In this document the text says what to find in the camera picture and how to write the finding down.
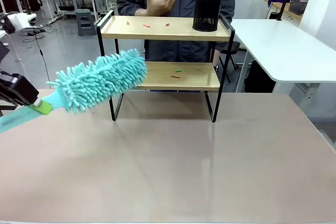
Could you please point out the black mesh pen holder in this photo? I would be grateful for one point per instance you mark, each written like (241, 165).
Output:
(208, 11)

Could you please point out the white side table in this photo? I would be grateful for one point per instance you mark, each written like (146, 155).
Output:
(275, 48)

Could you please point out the two-tier wooden metal shelf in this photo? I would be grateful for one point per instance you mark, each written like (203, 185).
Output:
(162, 51)

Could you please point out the teal microfiber duster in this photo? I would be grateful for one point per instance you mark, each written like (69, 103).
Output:
(105, 79)

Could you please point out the grey plastic stool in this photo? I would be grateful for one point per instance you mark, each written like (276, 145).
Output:
(86, 23)

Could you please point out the wooden background desk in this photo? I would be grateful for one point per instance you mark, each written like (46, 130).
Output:
(283, 7)

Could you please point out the black backpack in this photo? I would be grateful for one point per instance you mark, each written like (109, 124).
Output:
(34, 1)

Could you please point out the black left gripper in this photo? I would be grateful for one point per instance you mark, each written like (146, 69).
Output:
(16, 90)

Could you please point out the grey mesh basket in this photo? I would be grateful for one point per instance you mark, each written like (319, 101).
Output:
(298, 5)

